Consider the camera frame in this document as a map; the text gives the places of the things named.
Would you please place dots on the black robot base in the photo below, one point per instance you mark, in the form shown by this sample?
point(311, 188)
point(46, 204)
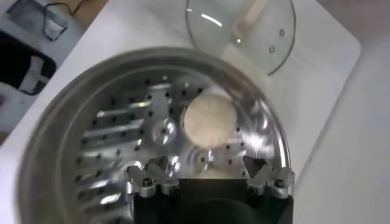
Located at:
point(12, 61)

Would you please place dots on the stainless steel steamer basket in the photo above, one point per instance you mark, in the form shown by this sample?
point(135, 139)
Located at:
point(122, 128)

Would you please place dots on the round glass pot lid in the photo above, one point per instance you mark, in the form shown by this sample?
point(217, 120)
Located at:
point(253, 18)

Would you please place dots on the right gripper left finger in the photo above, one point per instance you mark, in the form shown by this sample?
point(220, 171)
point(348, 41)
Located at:
point(146, 182)

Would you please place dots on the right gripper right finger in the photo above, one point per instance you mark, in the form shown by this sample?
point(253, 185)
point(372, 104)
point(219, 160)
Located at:
point(280, 182)

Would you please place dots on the white steamed baozi bun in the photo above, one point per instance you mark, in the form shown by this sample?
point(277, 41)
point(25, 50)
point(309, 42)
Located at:
point(209, 120)

